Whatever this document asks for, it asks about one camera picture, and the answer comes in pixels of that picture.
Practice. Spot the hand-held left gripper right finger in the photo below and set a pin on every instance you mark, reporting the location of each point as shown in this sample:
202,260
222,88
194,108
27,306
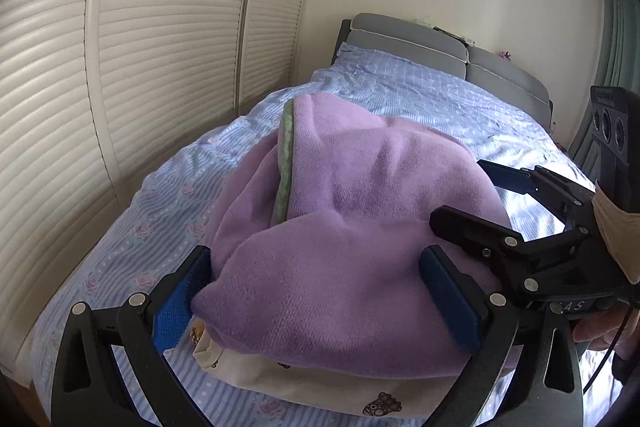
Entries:
450,307

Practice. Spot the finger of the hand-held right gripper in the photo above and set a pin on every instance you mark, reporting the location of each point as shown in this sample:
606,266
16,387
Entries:
510,179
470,227

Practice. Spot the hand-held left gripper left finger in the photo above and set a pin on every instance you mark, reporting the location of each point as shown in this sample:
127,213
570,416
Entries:
172,307

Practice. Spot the purple fleece blanket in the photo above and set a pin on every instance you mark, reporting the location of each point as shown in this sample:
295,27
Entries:
350,207

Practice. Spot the person's right forearm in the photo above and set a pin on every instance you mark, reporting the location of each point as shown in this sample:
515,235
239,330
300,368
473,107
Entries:
620,237

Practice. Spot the person's right hand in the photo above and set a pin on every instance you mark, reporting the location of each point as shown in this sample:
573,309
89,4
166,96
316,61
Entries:
595,329

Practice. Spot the bed with blue sheet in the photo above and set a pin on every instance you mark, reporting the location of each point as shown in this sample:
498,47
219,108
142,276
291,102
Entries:
125,257

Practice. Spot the green curtain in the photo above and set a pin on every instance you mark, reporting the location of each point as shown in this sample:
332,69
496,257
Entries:
617,32

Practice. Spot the small purple ornament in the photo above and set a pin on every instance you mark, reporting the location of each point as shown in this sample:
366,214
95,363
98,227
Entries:
505,55

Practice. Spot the white printed garment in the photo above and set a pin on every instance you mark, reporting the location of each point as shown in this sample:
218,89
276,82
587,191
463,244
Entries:
300,387

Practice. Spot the grey padded headboard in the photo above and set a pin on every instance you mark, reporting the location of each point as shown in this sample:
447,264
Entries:
400,42

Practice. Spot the cream louvered wardrobe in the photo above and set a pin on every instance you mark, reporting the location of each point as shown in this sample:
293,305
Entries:
150,32

